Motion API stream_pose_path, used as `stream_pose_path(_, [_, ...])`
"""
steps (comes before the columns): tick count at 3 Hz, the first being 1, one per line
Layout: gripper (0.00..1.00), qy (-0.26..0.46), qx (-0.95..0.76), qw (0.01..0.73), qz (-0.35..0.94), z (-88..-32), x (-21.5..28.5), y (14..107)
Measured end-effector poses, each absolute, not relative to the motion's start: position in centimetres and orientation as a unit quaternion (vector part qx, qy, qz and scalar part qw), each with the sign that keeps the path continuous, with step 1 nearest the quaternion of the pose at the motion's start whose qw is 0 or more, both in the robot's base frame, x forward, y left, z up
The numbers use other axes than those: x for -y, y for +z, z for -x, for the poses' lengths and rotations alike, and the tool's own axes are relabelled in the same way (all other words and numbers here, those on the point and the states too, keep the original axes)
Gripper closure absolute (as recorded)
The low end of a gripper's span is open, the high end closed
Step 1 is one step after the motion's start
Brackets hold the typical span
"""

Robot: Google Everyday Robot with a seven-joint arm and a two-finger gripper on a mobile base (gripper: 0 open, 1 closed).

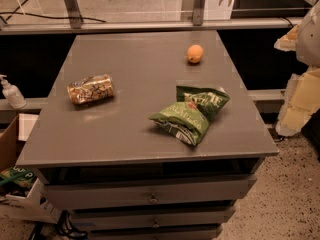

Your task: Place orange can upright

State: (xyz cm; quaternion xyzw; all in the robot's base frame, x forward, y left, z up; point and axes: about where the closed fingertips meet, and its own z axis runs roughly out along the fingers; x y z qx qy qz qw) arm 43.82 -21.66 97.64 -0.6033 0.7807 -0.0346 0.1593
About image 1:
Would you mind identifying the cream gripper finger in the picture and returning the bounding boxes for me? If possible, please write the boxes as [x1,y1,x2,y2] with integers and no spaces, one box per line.
[274,25,299,51]
[275,67,320,137]

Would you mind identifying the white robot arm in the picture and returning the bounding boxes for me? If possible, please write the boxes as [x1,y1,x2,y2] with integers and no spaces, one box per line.
[274,1,320,137]

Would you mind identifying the orange fruit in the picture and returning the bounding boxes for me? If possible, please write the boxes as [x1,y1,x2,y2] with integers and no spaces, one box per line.
[187,45,204,64]

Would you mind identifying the green chip bag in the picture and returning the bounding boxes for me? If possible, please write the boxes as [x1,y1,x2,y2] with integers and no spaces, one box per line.
[149,85,230,146]

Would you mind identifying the grey drawer cabinet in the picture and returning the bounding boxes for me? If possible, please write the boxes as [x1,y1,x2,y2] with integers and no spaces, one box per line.
[18,31,278,240]

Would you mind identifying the white pump bottle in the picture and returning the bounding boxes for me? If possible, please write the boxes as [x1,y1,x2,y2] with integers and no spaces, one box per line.
[0,75,27,109]

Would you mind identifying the green packet in box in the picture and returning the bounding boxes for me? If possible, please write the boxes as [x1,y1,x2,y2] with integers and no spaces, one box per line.
[0,166,36,189]

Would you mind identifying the cardboard box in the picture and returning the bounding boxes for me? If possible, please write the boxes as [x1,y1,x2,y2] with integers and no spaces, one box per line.
[0,114,61,223]

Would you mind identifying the black floor cables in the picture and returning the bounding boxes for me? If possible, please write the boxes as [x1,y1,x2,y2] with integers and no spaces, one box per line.
[28,210,89,240]

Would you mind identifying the black cable on ledge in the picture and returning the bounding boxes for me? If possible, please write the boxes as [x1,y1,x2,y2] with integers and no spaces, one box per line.
[0,0,107,25]

